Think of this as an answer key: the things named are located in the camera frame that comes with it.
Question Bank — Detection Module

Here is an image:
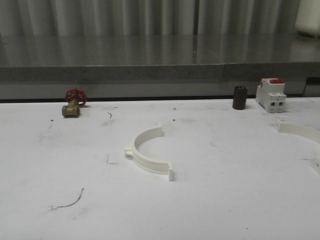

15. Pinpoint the grey stone counter slab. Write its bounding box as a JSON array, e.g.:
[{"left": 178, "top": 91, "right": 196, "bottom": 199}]
[{"left": 0, "top": 34, "right": 320, "bottom": 100}]

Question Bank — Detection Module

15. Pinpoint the white half pipe clamp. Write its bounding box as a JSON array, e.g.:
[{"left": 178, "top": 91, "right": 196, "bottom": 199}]
[
  {"left": 275, "top": 118, "right": 320, "bottom": 175},
  {"left": 124, "top": 123, "right": 174, "bottom": 182}
]

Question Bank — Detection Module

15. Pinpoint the brass valve red handwheel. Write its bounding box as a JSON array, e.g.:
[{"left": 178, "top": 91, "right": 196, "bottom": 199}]
[{"left": 61, "top": 88, "right": 88, "bottom": 118}]

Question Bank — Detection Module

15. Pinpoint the dark brown cylinder coupling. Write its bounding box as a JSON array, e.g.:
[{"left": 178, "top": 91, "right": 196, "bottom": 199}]
[{"left": 232, "top": 86, "right": 248, "bottom": 110}]

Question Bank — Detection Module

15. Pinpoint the white circuit breaker red switch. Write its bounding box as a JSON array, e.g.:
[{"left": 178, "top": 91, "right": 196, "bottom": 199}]
[{"left": 255, "top": 78, "right": 287, "bottom": 113}]

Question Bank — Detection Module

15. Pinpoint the white container in background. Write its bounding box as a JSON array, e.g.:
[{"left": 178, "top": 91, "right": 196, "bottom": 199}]
[{"left": 295, "top": 0, "right": 320, "bottom": 37}]

